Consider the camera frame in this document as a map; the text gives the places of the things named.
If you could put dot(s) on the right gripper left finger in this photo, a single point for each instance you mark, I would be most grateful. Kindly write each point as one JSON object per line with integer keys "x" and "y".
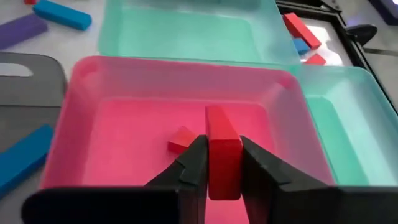
{"x": 192, "y": 174}

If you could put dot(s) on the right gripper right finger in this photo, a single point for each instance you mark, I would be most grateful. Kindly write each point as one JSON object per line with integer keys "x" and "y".
{"x": 258, "y": 174}

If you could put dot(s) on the small red wooden block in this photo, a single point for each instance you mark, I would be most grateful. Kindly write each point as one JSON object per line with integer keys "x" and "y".
{"x": 182, "y": 140}

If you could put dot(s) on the long red wooden block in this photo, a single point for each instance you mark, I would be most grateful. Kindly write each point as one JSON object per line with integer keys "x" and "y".
{"x": 224, "y": 155}

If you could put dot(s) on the blue wooden block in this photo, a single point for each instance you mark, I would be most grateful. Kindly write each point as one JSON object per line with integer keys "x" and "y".
{"x": 25, "y": 155}
{"x": 62, "y": 15}
{"x": 301, "y": 46}

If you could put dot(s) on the gray translucent plastic bin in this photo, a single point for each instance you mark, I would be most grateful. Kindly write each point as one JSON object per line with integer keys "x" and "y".
{"x": 31, "y": 93}

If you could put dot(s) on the red translucent plastic bin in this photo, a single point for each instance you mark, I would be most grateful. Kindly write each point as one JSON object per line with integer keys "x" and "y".
{"x": 124, "y": 140}

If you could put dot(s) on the small teal plastic bin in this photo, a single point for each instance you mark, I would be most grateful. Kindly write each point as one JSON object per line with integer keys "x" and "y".
{"x": 351, "y": 124}

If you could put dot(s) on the large teal plastic bin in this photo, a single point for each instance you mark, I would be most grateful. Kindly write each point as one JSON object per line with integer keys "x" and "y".
{"x": 186, "y": 34}

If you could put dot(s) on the white table cover sheet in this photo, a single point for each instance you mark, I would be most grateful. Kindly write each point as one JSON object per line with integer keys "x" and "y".
{"x": 71, "y": 43}

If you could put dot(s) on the purple wooden block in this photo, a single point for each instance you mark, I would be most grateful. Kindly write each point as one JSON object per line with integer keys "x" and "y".
{"x": 18, "y": 31}

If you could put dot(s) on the black aluminium table frame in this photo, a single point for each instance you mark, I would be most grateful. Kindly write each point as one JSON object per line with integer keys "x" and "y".
{"x": 311, "y": 9}

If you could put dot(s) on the black frame clamp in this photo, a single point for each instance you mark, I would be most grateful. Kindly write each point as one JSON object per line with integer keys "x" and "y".
{"x": 360, "y": 32}

